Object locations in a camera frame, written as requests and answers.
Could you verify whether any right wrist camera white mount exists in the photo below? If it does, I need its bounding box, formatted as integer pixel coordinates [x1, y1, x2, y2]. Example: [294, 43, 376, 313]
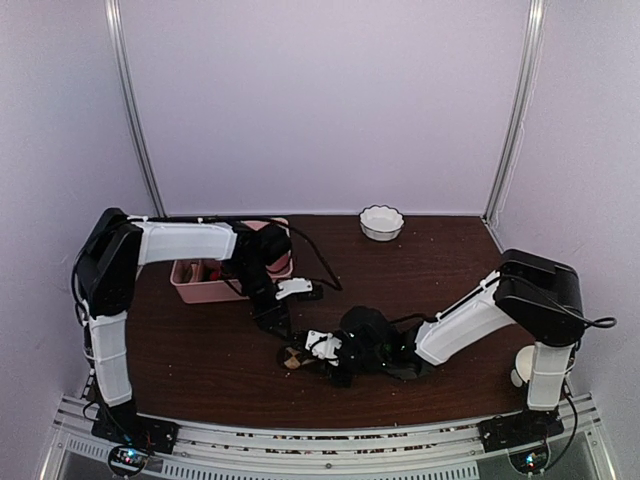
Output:
[293, 330, 342, 366]

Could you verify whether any left aluminium corner post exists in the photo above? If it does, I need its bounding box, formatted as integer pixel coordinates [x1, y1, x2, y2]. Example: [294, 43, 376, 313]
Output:
[104, 0, 167, 217]

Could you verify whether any right aluminium corner post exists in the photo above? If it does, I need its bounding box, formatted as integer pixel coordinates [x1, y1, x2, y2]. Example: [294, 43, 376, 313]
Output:
[483, 0, 547, 228]

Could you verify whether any white paper cup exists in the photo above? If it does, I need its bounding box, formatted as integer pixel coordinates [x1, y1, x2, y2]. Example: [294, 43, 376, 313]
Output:
[510, 345, 534, 388]

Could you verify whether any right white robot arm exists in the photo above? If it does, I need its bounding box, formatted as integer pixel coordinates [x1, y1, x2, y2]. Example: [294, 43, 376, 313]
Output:
[306, 249, 617, 442]

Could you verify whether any brown argyle patterned sock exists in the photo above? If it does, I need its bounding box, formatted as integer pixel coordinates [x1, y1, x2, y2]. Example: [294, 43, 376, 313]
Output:
[276, 345, 323, 372]

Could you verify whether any aluminium front rail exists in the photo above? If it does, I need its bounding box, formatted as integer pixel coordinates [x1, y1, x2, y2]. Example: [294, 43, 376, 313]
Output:
[36, 395, 621, 479]

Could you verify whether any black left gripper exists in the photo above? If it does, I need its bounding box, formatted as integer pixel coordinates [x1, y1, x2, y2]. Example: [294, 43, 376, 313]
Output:
[229, 261, 292, 342]

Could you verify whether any aluminium corner post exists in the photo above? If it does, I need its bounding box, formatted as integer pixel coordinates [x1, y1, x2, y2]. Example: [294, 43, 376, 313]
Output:
[104, 0, 167, 217]
[483, 0, 547, 228]

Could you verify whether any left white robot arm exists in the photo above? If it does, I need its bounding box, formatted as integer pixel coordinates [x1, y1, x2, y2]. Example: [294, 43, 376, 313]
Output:
[70, 208, 342, 444]

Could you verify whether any white scalloped ceramic bowl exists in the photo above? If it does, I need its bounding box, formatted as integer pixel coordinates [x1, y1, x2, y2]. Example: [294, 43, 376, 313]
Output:
[359, 205, 405, 242]

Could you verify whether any pink divided storage box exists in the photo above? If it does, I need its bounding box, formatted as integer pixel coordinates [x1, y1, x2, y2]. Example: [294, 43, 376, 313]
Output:
[169, 220, 294, 304]

